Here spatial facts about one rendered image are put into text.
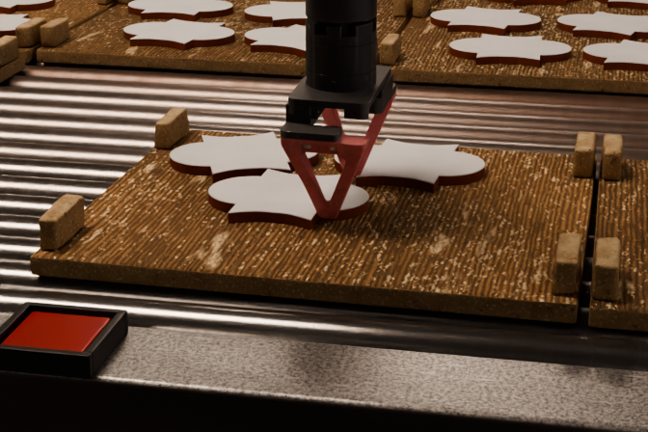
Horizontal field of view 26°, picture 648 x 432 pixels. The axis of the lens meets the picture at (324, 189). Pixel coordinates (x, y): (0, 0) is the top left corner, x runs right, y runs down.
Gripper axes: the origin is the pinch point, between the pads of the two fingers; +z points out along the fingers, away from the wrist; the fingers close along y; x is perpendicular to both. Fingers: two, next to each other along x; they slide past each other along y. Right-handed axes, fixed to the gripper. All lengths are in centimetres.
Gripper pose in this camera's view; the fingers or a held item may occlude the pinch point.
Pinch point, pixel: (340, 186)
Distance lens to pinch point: 117.1
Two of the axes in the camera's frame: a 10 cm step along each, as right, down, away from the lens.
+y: -2.3, 3.7, -9.0
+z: 0.0, 9.3, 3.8
